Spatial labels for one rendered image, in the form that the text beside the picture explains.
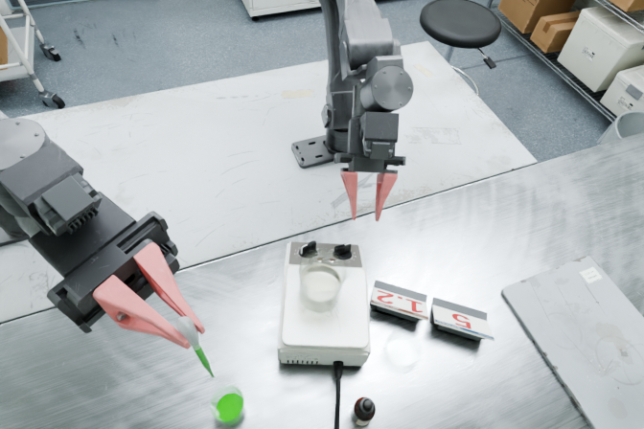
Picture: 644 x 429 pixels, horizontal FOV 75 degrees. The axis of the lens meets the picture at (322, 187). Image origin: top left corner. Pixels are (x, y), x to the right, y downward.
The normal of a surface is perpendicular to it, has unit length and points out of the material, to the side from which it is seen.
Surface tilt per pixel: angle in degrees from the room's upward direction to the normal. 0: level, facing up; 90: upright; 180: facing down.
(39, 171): 1
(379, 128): 40
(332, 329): 0
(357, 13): 15
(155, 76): 0
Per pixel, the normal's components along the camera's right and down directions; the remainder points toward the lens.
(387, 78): 0.15, 0.04
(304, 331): 0.06, -0.61
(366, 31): 0.10, -0.39
